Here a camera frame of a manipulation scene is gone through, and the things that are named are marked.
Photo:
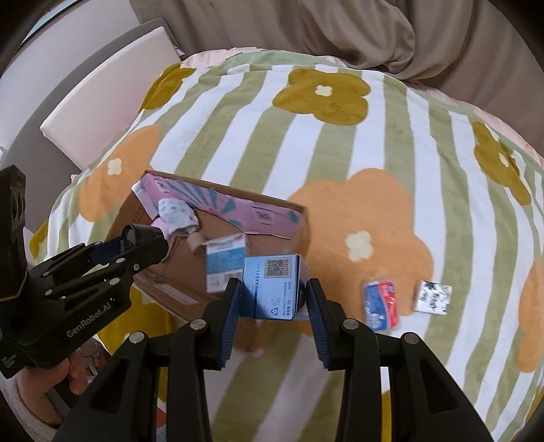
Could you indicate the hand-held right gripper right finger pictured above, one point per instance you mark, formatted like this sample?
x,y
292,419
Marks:
x,y
316,323

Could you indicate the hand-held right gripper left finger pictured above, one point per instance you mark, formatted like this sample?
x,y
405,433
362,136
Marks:
x,y
229,323

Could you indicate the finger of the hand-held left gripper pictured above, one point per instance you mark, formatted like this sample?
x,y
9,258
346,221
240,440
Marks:
x,y
148,250
106,250

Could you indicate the brown cardboard box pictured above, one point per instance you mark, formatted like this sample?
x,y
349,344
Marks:
x,y
182,263

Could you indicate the white patterned soft packet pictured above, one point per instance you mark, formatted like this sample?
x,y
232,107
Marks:
x,y
176,214

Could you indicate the small blue cube box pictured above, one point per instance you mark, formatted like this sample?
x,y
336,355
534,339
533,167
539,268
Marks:
x,y
272,289

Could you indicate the white and blue carton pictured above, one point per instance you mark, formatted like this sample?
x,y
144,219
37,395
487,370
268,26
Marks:
x,y
225,263

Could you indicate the person's left hand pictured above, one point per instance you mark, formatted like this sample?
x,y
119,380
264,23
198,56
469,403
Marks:
x,y
42,386

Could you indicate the red blue floss pick box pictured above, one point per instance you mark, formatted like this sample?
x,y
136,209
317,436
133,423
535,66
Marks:
x,y
382,306

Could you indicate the pink printed packet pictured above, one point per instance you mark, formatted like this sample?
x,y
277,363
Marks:
x,y
255,214

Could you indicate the white printed sachet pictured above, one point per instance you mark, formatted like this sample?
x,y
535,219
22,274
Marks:
x,y
433,297

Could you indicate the white headboard panel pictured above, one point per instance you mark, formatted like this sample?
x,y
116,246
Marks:
x,y
106,97

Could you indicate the beige curtain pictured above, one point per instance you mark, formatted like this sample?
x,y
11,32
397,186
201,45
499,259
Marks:
x,y
340,25

